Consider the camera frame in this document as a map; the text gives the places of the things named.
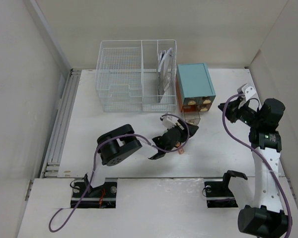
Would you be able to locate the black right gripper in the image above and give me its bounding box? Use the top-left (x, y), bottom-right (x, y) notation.
top-left (217, 97), bottom-right (262, 128)

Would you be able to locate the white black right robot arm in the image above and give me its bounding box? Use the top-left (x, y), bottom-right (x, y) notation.
top-left (218, 94), bottom-right (293, 238)

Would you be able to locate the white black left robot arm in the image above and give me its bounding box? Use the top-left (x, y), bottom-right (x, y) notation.
top-left (83, 121), bottom-right (199, 197)

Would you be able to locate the orange correction tape dispenser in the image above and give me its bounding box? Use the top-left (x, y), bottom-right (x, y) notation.
top-left (175, 141), bottom-right (184, 155)

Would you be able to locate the teal orange drawer cabinet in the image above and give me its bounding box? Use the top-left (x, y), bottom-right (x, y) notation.
top-left (176, 63), bottom-right (216, 112)

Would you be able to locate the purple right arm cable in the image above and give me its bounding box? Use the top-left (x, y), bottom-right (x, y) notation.
top-left (223, 93), bottom-right (293, 238)

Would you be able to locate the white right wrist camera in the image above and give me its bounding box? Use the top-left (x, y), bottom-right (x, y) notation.
top-left (237, 84), bottom-right (257, 102)

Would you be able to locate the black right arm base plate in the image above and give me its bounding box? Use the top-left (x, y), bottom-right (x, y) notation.
top-left (202, 178), bottom-right (238, 208)

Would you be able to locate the white wire mesh basket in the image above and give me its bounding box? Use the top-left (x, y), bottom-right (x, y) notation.
top-left (95, 40), bottom-right (177, 113)

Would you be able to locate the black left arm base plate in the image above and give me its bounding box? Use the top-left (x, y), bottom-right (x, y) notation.
top-left (70, 178), bottom-right (118, 209)

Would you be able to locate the aluminium frame rail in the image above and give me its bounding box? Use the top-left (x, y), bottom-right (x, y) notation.
top-left (39, 69), bottom-right (81, 179)

